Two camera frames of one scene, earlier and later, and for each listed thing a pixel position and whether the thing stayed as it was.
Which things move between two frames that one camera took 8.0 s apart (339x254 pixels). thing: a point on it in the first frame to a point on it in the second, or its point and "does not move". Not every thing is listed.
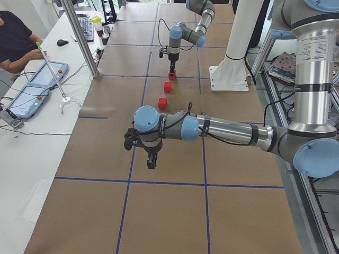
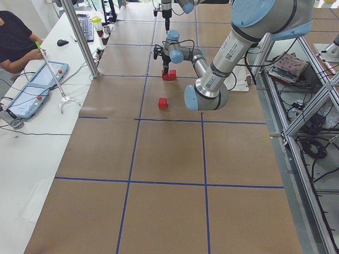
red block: [167, 87] to [164, 77]
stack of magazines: [283, 67] does not move
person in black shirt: [18, 44] does not move
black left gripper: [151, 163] to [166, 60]
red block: [172, 76] does not move
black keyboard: [87, 26] does not move
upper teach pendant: [44, 75] does not move
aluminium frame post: [81, 38] does not move
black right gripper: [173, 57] to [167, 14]
